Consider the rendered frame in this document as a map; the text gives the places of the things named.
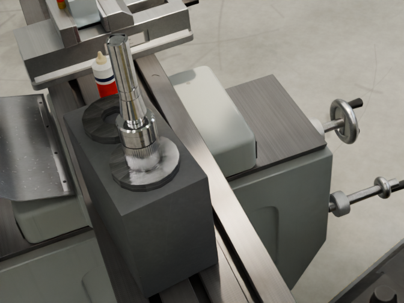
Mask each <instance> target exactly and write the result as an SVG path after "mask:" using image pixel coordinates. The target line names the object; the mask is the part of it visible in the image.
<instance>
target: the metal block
mask: <svg viewBox="0 0 404 303"><path fill-rule="evenodd" d="M65 2H66V6H67V8H68V9H69V12H70V14H71V15H72V17H73V19H74V21H75V23H76V25H77V27H78V28H79V27H82V26H85V25H89V24H92V23H95V22H99V21H100V16H99V11H98V8H97V3H96V0H65Z"/></svg>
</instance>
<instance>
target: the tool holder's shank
mask: <svg viewBox="0 0 404 303"><path fill-rule="evenodd" d="M106 46H107V49H108V53H109V59H110V62H111V66H112V71H113V74H114V78H115V83H116V86H117V91H118V95H119V103H120V116H121V118H123V119H124V120H126V122H127V123H129V124H137V123H140V122H141V121H143V119H144V116H145V114H146V112H147V108H146V107H145V104H144V101H143V99H142V97H141V94H140V92H139V87H138V82H137V78H136V73H135V68H134V64H133V59H132V53H131V50H130V44H129V39H128V36H127V35H126V34H122V33H116V34H112V35H110V36H109V37H108V38H107V39H106Z"/></svg>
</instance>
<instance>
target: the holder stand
mask: <svg viewBox="0 0 404 303"><path fill-rule="evenodd" d="M138 87H139V86H138ZM139 92H140V94H141V97H142V99H143V101H144V104H145V107H146V108H148V109H151V110H152V111H153V113H154V115H155V120H156V126H157V130H158V135H159V142H160V145H161V151H162V160H161V162H160V163H159V165H158V166H156V167H155V168H153V169H151V170H148V171H134V170H131V169H130V168H129V167H128V166H127V165H126V161H125V158H124V154H123V150H122V147H121V143H120V139H119V135H118V131H117V127H116V124H115V120H116V118H117V116H118V114H119V113H120V103H119V95H118V93H116V94H112V95H109V96H105V97H102V98H100V99H98V100H96V101H95V102H93V103H91V104H89V105H86V106H83V107H81V108H79V109H76V110H74V111H71V112H68V113H66V114H64V115H63V119H64V122H65V125H66V128H67V131H68V134H69V137H70V140H71V143H72V146H73V149H74V151H75V155H76V158H77V160H78V164H79V167H80V169H81V173H82V176H83V178H84V182H85V185H86V187H87V190H88V193H89V196H90V199H91V201H92V203H93V205H94V206H95V208H96V210H97V212H98V214H99V216H100V218H101V219H102V221H103V223H104V225H105V227H106V229H107V230H108V232H109V234H110V236H111V237H112V240H113V241H114V243H115V245H116V247H117V249H118V250H119V252H120V254H121V256H122V258H123V260H124V262H125V263H126V265H127V267H128V269H129V270H130V273H131V274H132V276H133V278H134V280H135V281H136V283H137V285H138V287H139V289H140V291H141V293H142V294H143V296H144V297H145V298H149V297H151V296H153V295H155V294H157V293H159V292H161V291H163V290H165V289H167V288H169V287H171V286H173V285H175V284H177V283H179V282H181V281H183V280H185V279H187V278H189V277H191V276H192V275H194V274H196V273H198V272H200V271H202V270H204V269H206V268H208V267H210V266H212V265H214V264H216V263H218V262H219V259H218V250H217V245H216V236H215V226H214V221H213V212H212V203H211V197H210V188H209V179H208V175H207V174H206V173H205V172H204V170H203V169H202V167H200V165H199V164H198V162H197V161H196V160H195V159H194V157H193V156H192V155H191V154H190V152H189V151H188V149H187V148H186V147H185V146H184V144H183V143H182V142H181V140H180V139H179V138H178V136H177V135H176V134H175V133H174V131H173V130H172V128H170V126H169V125H168V123H167V122H166V121H165V120H164V118H163V117H162V116H161V115H160V113H159V112H158V110H157V109H156V108H155V107H154V106H153V104H152V103H151V101H150V100H149V99H148V98H147V96H146V95H145V94H144V92H143V91H142V90H141V89H140V87H139Z"/></svg>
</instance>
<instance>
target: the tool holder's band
mask: <svg viewBox="0 0 404 303"><path fill-rule="evenodd" d="M115 124H116V127H117V130H118V132H119V133H120V134H121V135H123V136H126V137H129V138H136V137H140V136H144V135H146V134H148V133H149V132H150V131H152V129H153V128H154V126H155V124H156V120H155V115H154V113H153V111H152V110H151V109H148V108H147V112H146V114H145V116H144V119H143V121H141V122H140V123H137V124H129V123H127V122H126V120H124V119H123V118H121V116H120V114H118V116H117V118H116V120H115Z"/></svg>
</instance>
